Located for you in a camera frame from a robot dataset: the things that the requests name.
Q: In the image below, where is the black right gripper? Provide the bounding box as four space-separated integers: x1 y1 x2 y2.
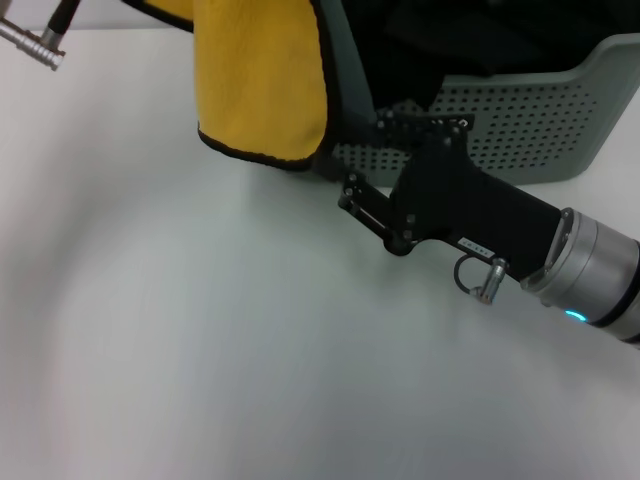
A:
337 101 572 282

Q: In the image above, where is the yellow and grey towel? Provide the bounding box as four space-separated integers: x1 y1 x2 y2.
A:
122 0 387 182

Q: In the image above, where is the grey perforated storage box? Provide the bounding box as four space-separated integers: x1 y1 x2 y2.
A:
327 34 640 189

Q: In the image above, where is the black cloth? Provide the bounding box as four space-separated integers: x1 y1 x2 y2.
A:
349 0 640 117

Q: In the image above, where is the right gripper cable with connector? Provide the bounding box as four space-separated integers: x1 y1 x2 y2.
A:
452 252 512 307

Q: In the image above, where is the gripper cable with connector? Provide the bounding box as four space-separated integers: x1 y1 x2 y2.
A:
452 252 512 307
0 0 81 72

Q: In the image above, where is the left gripper cable with connector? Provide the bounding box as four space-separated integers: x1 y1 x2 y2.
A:
0 0 81 72

